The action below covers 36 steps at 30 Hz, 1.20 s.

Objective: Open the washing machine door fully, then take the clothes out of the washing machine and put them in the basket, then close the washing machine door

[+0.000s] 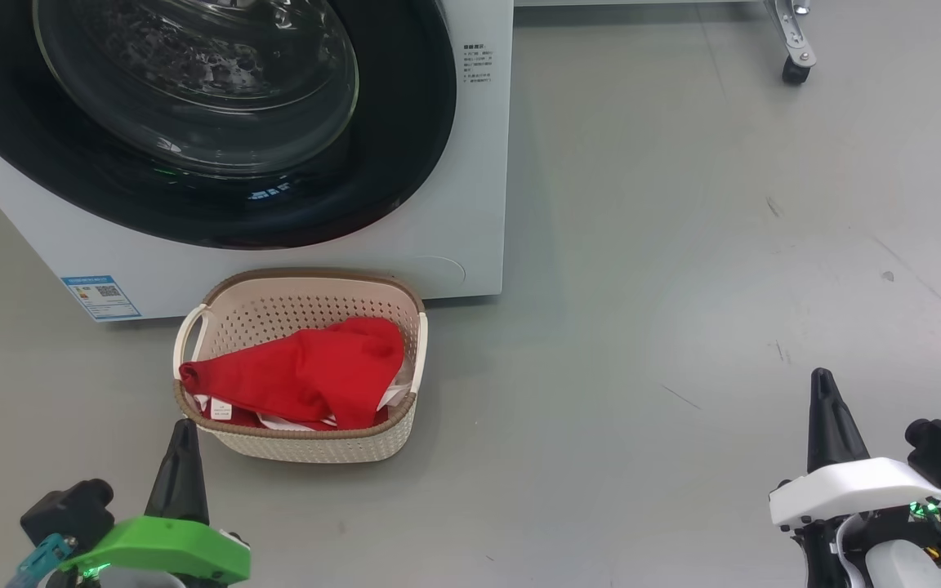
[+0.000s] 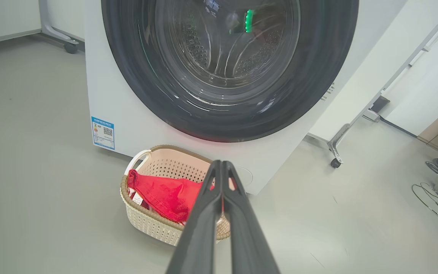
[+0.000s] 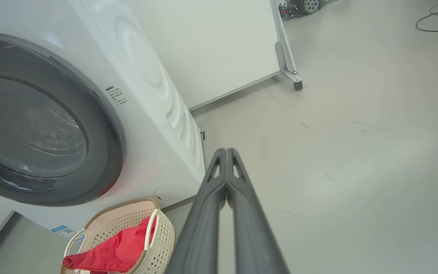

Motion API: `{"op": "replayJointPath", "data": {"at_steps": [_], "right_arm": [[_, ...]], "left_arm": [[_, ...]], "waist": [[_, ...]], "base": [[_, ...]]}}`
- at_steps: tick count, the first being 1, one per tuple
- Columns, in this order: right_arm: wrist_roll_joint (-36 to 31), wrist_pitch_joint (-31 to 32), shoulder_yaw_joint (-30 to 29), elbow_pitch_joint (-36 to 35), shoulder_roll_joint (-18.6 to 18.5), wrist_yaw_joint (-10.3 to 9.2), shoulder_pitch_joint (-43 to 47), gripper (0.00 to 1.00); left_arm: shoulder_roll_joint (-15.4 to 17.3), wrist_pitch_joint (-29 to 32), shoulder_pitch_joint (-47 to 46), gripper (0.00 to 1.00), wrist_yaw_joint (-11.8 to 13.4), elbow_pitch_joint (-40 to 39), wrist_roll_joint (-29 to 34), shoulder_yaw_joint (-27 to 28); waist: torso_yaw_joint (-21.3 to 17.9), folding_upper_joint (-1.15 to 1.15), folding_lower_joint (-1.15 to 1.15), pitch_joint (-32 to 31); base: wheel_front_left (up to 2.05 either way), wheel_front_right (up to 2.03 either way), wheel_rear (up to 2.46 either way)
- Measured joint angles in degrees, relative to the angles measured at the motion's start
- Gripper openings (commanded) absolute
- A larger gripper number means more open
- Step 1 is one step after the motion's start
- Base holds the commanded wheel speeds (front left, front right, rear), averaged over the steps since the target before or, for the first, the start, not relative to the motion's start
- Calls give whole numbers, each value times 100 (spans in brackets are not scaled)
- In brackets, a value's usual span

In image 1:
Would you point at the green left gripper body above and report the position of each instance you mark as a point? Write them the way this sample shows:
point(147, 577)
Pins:
point(168, 547)

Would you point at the blue white energy label sticker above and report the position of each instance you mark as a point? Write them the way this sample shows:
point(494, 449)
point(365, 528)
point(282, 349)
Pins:
point(103, 298)

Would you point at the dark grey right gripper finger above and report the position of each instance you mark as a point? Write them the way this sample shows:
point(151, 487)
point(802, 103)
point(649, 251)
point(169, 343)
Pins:
point(834, 433)

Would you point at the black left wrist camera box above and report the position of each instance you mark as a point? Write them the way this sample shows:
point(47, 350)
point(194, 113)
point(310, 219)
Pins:
point(70, 510)

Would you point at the cream perforated laundry basket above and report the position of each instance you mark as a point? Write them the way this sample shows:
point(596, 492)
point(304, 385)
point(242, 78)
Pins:
point(315, 445)

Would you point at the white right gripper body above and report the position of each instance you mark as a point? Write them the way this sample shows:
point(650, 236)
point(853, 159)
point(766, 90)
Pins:
point(846, 488)

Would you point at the plain red garment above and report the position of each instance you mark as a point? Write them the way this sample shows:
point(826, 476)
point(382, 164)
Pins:
point(307, 367)

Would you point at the white front-load washing machine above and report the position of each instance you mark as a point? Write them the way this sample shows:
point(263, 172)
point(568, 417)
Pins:
point(479, 204)

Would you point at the black glass washing machine door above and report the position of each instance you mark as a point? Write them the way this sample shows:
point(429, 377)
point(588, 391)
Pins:
point(405, 122)

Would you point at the metal leg with black caster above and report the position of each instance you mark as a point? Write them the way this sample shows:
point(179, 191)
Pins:
point(796, 69)

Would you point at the red jersey with white tag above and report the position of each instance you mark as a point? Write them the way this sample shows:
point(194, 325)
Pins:
point(221, 408)

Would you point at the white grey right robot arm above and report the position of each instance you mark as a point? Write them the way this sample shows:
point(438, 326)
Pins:
point(903, 567)

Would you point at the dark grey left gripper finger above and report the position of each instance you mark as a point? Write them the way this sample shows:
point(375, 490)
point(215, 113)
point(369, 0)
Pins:
point(179, 482)

